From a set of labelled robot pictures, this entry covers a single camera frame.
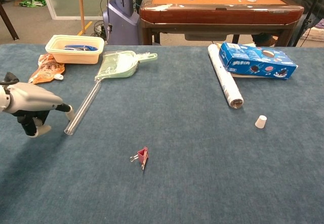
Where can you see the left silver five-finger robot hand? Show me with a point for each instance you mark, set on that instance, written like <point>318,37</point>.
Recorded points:
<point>33,97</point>

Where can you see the clear plastic tube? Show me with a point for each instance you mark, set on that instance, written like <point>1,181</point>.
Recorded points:
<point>81,110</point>

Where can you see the small white ball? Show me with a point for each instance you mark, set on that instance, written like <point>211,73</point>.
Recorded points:
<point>260,122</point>

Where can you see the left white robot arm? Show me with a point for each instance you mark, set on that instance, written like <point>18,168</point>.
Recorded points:
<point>3,99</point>

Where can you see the orange spout pouch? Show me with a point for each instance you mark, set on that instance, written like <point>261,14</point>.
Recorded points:
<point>46,72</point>

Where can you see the cream plastic food container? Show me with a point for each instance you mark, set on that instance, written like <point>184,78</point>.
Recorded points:
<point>76,56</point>

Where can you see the blue snack packet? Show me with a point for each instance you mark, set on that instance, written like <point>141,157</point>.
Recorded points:
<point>81,47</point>

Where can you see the dark brown table leg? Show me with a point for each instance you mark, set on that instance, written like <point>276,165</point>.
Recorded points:
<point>10,23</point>

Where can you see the green dustpan brush set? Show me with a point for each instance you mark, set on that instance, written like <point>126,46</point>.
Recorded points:
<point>116,67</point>

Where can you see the green bag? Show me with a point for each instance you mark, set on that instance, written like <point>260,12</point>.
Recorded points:
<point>33,2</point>

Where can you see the wooden pole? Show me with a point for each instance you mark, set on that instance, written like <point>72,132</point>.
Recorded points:
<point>81,6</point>

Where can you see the red binder clip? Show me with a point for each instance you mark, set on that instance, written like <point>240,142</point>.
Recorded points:
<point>142,154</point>

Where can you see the blue felt table cover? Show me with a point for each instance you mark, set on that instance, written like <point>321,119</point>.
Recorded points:
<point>177,122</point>

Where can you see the white paper roll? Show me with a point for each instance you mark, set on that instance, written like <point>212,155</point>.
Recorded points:
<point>225,79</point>

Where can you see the brown mahjong table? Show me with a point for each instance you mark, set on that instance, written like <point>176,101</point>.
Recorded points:
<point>215,16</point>

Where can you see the blue Oreo cookie box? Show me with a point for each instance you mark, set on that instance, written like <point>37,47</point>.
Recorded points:
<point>243,56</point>

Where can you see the black tripod stand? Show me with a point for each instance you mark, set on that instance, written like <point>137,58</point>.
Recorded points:
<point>307,21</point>

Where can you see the white plastic basket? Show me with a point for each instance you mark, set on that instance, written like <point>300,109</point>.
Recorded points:
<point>314,35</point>

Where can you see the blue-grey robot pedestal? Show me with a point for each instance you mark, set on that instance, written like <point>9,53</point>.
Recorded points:
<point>121,23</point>

